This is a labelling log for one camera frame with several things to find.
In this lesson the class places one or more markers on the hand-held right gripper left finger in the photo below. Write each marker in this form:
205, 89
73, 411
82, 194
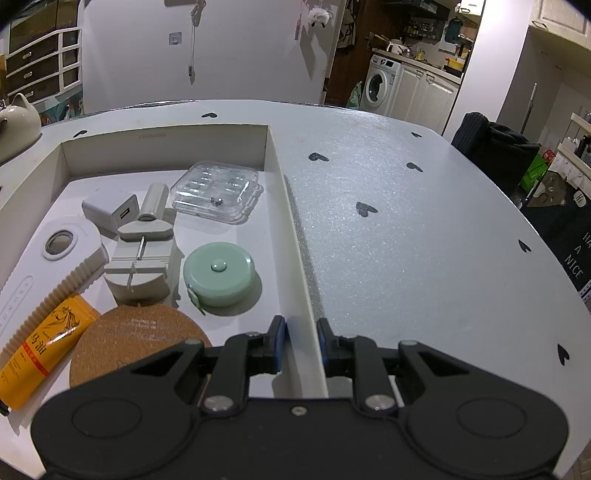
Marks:
278, 345

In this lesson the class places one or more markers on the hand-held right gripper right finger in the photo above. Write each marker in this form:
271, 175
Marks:
323, 347

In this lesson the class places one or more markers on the white shallow cardboard box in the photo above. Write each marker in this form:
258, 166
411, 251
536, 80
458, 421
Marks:
277, 258

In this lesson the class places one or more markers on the green round tape measure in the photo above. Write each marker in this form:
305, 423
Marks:
219, 277

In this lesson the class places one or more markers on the round cork coaster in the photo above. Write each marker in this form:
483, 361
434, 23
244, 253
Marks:
138, 337

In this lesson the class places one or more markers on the grey watch link remover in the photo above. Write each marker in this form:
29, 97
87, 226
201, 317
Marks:
138, 267

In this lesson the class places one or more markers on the clear plastic case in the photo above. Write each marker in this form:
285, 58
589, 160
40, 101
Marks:
217, 191

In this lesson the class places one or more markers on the white USB charger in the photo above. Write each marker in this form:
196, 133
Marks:
108, 210

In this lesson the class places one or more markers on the orange cream tube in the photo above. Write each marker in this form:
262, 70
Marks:
41, 355

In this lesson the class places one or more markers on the white ridged plastic tool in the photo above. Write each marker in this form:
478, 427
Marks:
41, 277

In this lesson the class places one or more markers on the pale green plastic bag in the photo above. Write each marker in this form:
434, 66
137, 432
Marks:
356, 96

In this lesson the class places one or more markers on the black chair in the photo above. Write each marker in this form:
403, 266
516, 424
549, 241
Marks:
494, 152

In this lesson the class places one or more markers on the black printed board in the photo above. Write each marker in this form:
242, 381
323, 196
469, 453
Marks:
563, 230

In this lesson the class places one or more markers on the white lower kitchen cabinet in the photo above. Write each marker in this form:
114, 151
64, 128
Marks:
429, 99

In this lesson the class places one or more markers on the white washing machine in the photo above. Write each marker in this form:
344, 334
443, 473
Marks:
382, 83

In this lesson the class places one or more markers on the white kettle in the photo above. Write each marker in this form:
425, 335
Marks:
396, 47

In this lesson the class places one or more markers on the white mop pole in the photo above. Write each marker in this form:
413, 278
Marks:
530, 110

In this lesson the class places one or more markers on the white shelf with bottles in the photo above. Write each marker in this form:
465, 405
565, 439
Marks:
577, 147

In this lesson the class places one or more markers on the sheep plush toy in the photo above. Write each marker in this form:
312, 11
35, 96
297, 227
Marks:
320, 16

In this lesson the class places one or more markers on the beige cat-shaped pot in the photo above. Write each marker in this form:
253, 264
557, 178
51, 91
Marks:
16, 129

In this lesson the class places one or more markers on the teal hanging bag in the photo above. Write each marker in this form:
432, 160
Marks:
453, 30

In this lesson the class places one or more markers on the white drawer cabinet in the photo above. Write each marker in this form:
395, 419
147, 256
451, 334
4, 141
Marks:
44, 64

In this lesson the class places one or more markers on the white upper kitchen cabinets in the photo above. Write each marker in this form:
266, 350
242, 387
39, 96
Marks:
471, 7

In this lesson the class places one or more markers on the tall white cupboard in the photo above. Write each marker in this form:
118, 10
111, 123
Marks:
561, 21

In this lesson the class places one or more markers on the square wall hook plate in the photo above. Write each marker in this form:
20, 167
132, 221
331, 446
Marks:
174, 38

